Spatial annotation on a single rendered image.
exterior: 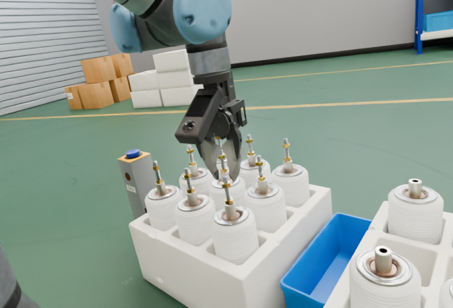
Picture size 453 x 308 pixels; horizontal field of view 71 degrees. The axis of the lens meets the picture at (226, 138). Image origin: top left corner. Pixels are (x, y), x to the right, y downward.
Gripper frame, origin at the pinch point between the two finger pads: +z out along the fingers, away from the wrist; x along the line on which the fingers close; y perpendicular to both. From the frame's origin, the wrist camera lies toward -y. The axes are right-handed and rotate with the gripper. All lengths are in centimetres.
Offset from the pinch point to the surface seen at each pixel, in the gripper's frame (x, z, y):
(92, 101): 304, 25, 220
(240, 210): -1.3, 9.3, 2.5
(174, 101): 174, 30, 214
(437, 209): -37.4, 10.7, 13.0
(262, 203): -4.2, 10.3, 7.5
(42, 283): 62, 34, -11
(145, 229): 25.1, 16.6, -0.2
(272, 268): -7.8, 20.8, 0.0
